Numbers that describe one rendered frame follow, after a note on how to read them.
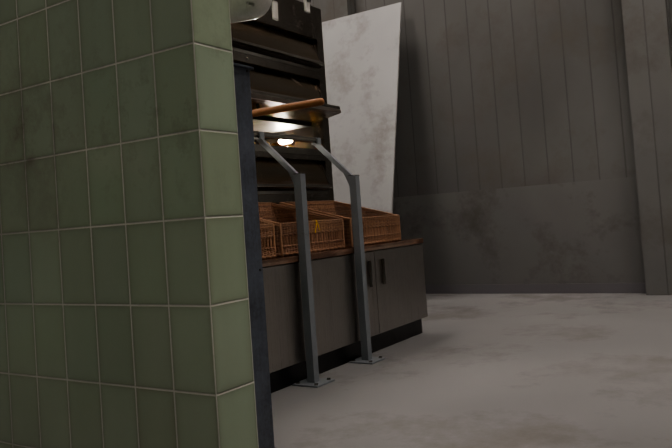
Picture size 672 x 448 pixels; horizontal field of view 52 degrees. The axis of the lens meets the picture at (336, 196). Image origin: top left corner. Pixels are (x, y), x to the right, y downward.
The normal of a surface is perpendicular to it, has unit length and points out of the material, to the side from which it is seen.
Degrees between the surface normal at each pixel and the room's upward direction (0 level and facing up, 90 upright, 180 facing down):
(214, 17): 90
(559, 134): 90
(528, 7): 90
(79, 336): 90
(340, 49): 76
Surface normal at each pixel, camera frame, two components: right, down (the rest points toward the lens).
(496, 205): -0.54, 0.01
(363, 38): -0.54, -0.23
